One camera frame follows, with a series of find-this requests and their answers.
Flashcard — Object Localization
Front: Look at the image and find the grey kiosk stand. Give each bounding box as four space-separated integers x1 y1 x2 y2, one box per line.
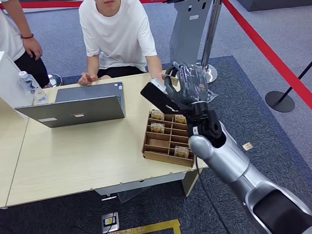
169 0 214 67

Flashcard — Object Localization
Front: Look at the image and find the clear plastic water bottle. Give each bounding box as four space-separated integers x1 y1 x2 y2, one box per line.
19 71 47 103

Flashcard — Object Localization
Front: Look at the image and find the person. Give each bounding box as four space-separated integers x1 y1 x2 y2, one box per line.
0 0 51 89
78 0 164 86

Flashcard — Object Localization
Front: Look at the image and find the black stanchion with round base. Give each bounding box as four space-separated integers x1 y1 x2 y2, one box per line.
265 61 312 113

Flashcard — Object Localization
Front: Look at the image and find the white box device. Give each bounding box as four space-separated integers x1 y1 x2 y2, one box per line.
0 50 34 111

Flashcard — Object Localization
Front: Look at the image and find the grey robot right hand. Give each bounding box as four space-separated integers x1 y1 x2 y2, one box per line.
164 61 210 109

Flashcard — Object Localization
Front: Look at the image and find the person's left hand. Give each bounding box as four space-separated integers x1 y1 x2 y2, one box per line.
22 37 43 61

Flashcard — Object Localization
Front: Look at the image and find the grey laptop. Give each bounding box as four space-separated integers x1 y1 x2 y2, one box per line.
14 81 126 129

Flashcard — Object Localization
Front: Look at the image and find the metal floor socket box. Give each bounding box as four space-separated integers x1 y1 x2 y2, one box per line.
100 212 120 234

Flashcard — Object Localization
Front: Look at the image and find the yellow floor tape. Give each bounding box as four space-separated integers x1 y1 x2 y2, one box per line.
111 219 181 234

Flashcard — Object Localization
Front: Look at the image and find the white desk frame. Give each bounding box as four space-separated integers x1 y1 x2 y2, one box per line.
95 169 199 201

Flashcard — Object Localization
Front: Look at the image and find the red barrier belt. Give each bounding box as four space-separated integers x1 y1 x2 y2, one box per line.
222 0 312 110
19 0 168 10

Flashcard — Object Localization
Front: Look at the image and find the chrome stanchion post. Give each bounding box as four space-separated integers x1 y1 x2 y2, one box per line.
48 73 63 88
196 0 223 84

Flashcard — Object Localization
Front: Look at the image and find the clear plastic bag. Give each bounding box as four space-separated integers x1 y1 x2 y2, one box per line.
207 89 219 104

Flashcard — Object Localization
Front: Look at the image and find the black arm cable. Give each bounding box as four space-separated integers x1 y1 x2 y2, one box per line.
195 156 230 234

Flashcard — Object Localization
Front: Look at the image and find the wooden compartment card tray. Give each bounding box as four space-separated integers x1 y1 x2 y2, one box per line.
142 110 196 168

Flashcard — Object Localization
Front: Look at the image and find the person's right hand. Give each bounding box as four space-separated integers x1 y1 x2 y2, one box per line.
78 72 99 86

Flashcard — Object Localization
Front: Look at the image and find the dark grey platform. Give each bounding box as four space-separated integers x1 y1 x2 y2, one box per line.
237 0 312 12

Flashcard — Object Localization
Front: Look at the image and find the dark blue floor mat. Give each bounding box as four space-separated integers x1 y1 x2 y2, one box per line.
0 55 312 234

